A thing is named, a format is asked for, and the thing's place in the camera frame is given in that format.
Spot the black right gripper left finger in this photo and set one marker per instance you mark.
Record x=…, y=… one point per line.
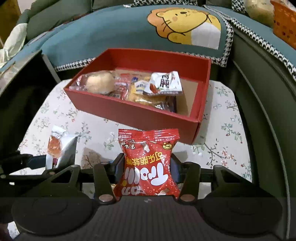
x=68, y=181

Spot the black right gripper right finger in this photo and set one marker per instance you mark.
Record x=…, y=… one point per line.
x=224, y=183

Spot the red snack packet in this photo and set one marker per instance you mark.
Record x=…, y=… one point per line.
x=147, y=167

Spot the white bread snack packet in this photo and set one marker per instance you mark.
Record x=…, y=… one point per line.
x=61, y=150

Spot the round bun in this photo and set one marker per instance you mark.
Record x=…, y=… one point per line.
x=99, y=82

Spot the green white snack packet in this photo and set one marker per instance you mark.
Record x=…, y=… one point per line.
x=168, y=84

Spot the clear plastic bag of snacks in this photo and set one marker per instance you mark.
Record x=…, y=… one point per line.
x=260, y=11

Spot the yellow cake packet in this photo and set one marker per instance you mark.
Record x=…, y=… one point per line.
x=135, y=93

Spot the red cardboard box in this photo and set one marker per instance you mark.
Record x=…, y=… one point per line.
x=193, y=71

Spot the dark green sofa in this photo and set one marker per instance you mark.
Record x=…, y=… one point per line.
x=262, y=78

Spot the black side table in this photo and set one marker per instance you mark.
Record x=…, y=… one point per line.
x=24, y=87

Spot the teal lion sofa cover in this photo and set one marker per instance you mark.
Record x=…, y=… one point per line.
x=76, y=44

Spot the white cloth on sofa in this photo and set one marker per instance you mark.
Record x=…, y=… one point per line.
x=14, y=43

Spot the orange plastic basket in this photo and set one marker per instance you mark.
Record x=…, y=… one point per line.
x=284, y=23

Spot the houndstooth patterned cushion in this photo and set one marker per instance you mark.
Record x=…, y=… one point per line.
x=137, y=3

